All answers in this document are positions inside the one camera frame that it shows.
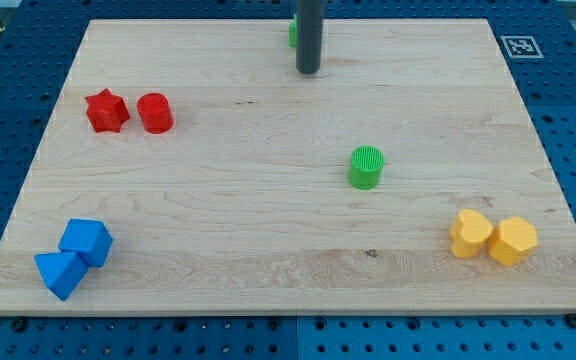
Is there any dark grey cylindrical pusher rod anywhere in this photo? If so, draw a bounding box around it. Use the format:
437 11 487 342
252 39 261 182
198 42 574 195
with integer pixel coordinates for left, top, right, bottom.
296 0 324 75

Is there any yellow heart block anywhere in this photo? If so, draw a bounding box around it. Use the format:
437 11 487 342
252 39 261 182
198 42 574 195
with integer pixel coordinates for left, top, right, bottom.
449 209 493 259

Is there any yellow hexagon block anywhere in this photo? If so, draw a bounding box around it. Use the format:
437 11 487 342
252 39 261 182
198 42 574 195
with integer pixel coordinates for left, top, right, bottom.
487 217 538 266

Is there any green block behind rod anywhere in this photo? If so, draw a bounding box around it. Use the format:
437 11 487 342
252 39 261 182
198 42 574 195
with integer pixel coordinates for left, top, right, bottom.
288 14 297 48

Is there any green cylinder block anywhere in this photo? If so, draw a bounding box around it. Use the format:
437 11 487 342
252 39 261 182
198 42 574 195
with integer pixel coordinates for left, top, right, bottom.
348 145 385 190

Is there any red cylinder block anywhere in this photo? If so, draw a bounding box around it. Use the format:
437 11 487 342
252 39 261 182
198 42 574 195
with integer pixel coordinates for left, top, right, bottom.
137 93 174 134

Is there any wooden board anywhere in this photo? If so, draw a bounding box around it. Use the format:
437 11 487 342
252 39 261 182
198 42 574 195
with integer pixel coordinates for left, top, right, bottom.
0 19 576 317

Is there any white fiducial marker tag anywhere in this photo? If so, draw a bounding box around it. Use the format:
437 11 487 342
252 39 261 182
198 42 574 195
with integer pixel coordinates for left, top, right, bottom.
501 35 543 59

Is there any red star block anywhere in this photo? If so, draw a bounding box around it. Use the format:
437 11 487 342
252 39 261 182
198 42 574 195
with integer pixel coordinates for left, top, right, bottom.
85 88 130 133

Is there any blue cube block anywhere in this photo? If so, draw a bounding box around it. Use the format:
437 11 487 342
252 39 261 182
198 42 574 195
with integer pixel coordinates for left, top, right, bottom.
58 219 113 267

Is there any blue triangle block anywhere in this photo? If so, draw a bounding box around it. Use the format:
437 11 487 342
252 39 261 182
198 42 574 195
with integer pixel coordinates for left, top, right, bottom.
34 252 89 301

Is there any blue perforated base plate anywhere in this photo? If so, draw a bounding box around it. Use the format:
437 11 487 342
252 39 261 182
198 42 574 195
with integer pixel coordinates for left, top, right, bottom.
0 0 576 359

